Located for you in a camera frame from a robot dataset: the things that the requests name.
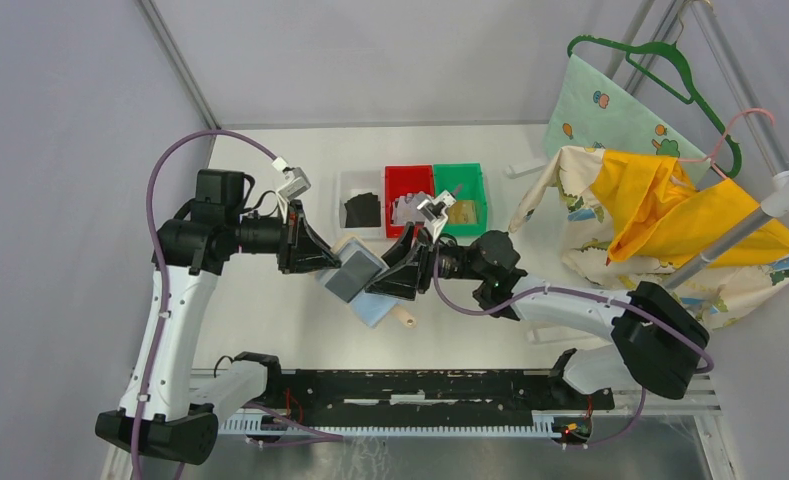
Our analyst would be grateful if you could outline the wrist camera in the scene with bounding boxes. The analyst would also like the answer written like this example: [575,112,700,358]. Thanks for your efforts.
[276,167,312,218]
[417,190,456,242]

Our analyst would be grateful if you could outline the red plastic bin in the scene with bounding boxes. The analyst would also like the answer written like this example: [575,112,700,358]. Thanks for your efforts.
[382,164,435,239]

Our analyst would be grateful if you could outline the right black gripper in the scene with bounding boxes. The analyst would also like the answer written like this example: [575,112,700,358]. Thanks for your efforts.
[361,224,488,303]

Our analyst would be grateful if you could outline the gold card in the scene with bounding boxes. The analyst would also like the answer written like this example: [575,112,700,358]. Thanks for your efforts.
[448,200,478,225]

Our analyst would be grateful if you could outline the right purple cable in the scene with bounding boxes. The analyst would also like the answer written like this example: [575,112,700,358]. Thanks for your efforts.
[430,185,716,452]

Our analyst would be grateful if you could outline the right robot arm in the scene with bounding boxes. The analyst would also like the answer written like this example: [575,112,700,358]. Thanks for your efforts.
[365,227,714,408]

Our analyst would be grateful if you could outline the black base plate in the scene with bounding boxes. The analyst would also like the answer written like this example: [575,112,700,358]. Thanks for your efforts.
[254,369,615,428]

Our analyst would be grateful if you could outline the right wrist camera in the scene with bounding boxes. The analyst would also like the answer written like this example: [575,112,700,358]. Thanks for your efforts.
[417,190,456,242]

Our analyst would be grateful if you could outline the metal rack pole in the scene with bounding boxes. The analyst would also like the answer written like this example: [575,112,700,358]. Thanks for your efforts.
[661,170,789,290]

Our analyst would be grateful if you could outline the white plastic bin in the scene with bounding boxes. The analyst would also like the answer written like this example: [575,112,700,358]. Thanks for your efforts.
[334,169,386,240]

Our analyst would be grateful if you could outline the green plastic bin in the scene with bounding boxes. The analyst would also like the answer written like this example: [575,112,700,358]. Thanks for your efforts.
[433,163,489,237]

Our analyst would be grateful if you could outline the pink clothes hanger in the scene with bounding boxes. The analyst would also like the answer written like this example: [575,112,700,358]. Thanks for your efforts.
[680,107,777,183]

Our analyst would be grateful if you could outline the green patterned cloth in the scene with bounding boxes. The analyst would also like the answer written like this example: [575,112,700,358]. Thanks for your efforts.
[542,55,708,182]

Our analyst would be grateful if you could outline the beige card holder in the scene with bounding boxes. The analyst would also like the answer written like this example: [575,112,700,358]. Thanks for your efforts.
[312,234,418,329]

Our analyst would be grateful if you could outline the purple cable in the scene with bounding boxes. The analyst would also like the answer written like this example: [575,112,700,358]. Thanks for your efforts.
[128,129,344,480]
[430,185,716,452]

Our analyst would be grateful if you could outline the white cards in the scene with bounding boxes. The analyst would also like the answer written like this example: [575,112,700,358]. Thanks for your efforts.
[390,191,430,226]

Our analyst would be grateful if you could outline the yellow cloth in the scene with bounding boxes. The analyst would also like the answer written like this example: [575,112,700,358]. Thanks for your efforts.
[590,150,759,268]

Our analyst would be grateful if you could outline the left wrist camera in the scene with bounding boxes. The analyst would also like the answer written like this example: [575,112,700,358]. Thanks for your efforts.
[276,167,312,218]

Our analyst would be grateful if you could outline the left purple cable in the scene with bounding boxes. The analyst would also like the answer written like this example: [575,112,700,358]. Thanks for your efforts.
[128,129,344,480]

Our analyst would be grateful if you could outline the white cable tray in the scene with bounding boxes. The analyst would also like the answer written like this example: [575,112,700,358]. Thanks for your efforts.
[216,411,558,440]

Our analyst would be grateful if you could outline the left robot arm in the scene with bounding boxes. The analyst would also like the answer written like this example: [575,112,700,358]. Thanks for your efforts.
[95,169,341,465]

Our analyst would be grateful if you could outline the clear plastic box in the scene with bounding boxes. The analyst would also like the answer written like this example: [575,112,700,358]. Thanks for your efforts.
[503,157,549,179]

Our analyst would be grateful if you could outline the black cards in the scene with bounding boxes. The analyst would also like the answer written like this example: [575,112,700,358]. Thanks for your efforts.
[344,192,382,228]

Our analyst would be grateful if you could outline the green clothes hanger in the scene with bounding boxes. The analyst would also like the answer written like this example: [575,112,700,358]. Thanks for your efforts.
[566,35,743,178]

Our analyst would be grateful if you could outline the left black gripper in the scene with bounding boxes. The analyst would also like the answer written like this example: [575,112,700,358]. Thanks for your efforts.
[226,197,340,273]

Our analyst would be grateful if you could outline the dinosaur print cloth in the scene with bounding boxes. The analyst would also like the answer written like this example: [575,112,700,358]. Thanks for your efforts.
[508,146,789,329]

